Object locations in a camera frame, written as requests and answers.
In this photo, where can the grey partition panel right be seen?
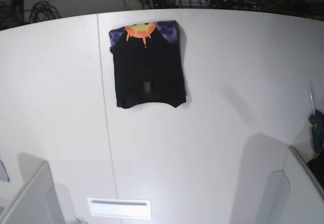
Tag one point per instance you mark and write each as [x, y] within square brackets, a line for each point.
[292, 195]

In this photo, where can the black power strip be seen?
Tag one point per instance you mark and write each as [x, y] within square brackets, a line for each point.
[232, 5]

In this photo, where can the grey partition panel left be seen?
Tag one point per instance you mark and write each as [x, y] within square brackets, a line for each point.
[29, 193]

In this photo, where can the black T-shirt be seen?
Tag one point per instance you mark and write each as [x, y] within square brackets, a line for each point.
[147, 64]

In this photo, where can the black keyboard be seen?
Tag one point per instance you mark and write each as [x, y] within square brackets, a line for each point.
[316, 165]

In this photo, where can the blue glue gun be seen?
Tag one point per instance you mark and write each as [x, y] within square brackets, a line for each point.
[316, 121]

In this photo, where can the grey partition panel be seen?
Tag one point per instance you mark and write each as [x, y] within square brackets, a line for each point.
[292, 195]
[29, 193]

